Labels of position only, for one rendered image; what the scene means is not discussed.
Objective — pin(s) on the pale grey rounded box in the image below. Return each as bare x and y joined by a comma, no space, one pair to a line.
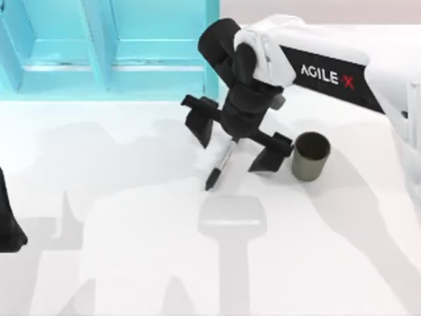
278,101

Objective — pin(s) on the olive grey cup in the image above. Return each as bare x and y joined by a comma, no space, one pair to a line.
310,158

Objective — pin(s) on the black and silver marker pen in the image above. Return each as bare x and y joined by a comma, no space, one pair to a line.
223,161

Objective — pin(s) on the light blue rack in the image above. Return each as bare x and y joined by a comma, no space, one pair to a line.
75,49

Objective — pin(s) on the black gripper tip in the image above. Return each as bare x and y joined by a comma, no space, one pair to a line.
10,224

